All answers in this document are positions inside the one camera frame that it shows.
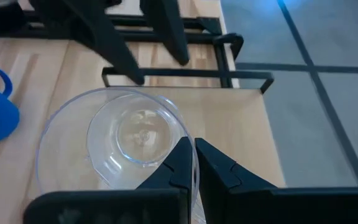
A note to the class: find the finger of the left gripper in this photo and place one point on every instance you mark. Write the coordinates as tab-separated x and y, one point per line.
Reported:
98	28
166	28

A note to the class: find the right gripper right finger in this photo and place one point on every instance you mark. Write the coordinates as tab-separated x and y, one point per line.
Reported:
222	186

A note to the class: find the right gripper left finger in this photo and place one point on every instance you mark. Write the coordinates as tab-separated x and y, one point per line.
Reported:
172	177

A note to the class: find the clear glass mug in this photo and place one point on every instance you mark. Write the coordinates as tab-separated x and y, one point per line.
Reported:
73	149

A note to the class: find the black metal table frame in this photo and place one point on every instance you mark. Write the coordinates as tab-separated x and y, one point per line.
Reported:
222	65

